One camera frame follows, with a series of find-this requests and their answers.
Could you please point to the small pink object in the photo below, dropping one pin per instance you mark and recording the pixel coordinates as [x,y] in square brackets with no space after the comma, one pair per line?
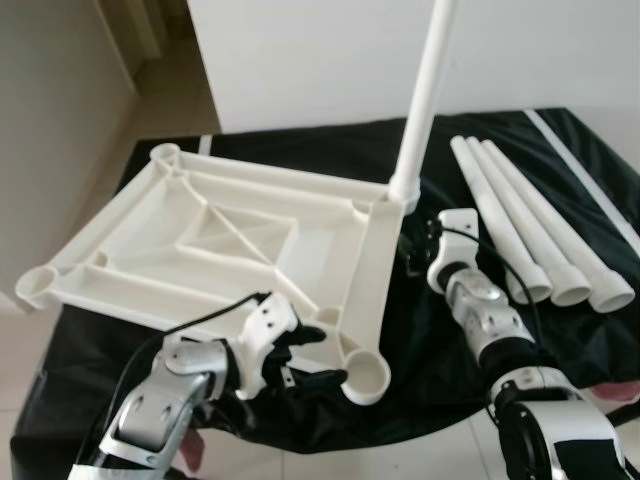
[192,455]

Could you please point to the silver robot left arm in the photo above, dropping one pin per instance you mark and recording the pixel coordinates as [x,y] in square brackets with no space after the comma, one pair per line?
[160,400]

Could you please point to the white plastic table leg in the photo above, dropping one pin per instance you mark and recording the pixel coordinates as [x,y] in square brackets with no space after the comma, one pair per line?
[426,100]
[525,220]
[498,220]
[553,220]

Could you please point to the pink fabric item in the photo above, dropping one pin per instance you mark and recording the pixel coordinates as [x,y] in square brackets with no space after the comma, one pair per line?
[615,393]

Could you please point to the black cloth table cover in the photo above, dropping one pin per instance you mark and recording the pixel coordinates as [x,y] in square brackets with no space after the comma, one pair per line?
[420,330]

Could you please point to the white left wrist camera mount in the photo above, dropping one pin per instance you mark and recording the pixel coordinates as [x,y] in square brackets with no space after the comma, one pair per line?
[265,330]

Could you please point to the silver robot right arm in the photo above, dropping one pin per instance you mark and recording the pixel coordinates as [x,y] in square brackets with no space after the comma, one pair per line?
[490,320]

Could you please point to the white plastic table top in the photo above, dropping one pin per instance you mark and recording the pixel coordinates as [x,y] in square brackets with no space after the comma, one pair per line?
[200,240]

